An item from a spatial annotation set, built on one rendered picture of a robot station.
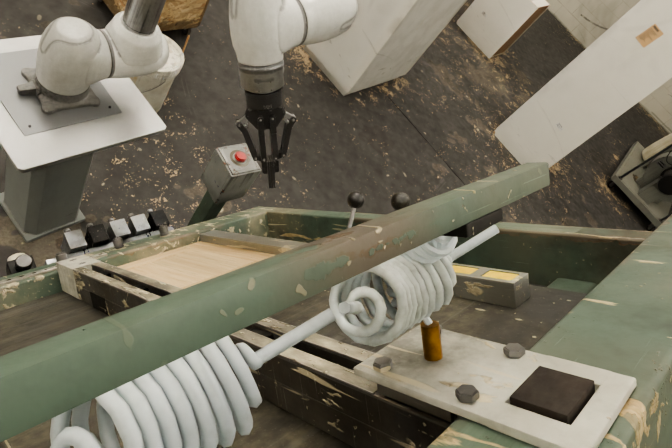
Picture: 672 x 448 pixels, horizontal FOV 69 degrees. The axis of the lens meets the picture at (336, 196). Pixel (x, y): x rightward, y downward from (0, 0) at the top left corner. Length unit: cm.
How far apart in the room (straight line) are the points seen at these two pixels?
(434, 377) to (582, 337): 15
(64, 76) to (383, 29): 229
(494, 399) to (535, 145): 447
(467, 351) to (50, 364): 35
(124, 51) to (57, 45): 19
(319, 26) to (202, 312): 86
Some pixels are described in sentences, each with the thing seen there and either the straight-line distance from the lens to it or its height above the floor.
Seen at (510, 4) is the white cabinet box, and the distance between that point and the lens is 596.
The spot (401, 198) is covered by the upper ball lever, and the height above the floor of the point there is 154.
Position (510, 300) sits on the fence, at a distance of 81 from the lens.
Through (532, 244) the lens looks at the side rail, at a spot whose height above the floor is 161.
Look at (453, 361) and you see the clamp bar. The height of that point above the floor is 182.
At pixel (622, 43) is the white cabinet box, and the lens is 452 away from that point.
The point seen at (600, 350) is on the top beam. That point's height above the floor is 188.
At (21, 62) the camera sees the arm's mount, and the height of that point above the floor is 76.
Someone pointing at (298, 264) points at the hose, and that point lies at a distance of 23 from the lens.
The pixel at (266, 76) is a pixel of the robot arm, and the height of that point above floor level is 154.
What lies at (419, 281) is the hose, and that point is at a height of 187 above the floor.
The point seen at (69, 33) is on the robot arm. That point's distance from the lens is 169.
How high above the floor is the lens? 212
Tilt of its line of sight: 43 degrees down
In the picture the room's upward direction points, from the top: 42 degrees clockwise
